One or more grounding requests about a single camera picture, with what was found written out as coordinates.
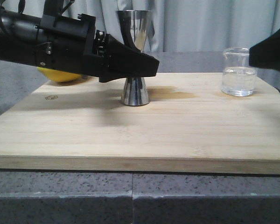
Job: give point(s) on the light wooden cutting board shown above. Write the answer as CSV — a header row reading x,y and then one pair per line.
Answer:
x,y
188,126

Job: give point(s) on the clear glass beaker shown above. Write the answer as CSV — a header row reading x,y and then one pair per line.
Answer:
x,y
238,78

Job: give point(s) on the steel double jigger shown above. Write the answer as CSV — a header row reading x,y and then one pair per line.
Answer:
x,y
135,91

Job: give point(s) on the yellow lemon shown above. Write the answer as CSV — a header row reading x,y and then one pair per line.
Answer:
x,y
58,76

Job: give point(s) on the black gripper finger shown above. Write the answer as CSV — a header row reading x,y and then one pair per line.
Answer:
x,y
266,54

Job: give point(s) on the grey curtain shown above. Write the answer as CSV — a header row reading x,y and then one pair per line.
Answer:
x,y
190,25

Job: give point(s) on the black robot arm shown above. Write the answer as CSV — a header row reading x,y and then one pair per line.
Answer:
x,y
17,32

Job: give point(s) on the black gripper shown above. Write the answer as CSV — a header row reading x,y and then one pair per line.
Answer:
x,y
76,46

